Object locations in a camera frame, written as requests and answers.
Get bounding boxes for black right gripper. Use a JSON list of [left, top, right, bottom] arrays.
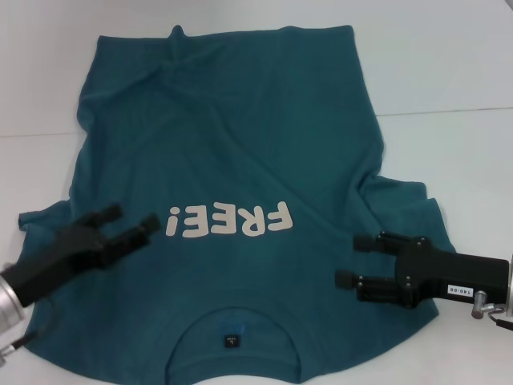
[[335, 231, 510, 310]]

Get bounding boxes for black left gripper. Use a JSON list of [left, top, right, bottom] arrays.
[[2, 203, 162, 309]]

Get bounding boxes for teal t-shirt with FREE print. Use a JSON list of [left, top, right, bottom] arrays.
[[18, 24, 456, 385]]

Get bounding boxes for right arm cable with plug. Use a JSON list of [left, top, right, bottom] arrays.
[[471, 290, 513, 328]]

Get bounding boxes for arm cable with plug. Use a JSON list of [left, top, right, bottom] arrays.
[[0, 314, 51, 364], [471, 290, 513, 328]]

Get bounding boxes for left arm cable with plug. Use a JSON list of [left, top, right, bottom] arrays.
[[0, 314, 51, 364]]

